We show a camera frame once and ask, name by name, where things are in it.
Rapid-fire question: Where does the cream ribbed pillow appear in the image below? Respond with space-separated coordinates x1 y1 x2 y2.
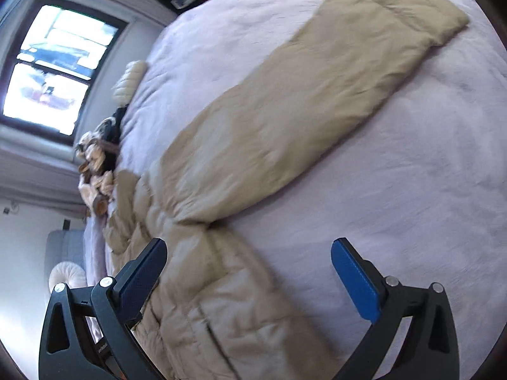
113 60 147 105

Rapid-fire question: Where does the brown patterned cloth pile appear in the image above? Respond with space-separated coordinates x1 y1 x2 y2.
75 105 131 218

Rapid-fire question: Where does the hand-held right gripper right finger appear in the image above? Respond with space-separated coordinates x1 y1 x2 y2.
331 237 460 380

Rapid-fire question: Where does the lavender plush blanket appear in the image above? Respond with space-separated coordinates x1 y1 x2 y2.
83 0 507 380

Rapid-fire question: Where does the beige puffer jacket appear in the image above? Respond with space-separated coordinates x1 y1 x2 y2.
103 0 470 380

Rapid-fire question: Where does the grey pleated curtain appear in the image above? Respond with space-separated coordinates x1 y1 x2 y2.
0 124 90 220

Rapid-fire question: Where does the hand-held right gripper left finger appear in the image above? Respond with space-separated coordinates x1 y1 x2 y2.
38 238 169 380

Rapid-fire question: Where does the dark framed window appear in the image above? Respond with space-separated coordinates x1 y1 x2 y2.
2 0 131 137

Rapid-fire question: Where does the round white cushion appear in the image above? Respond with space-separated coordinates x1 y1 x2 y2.
49 262 88 290

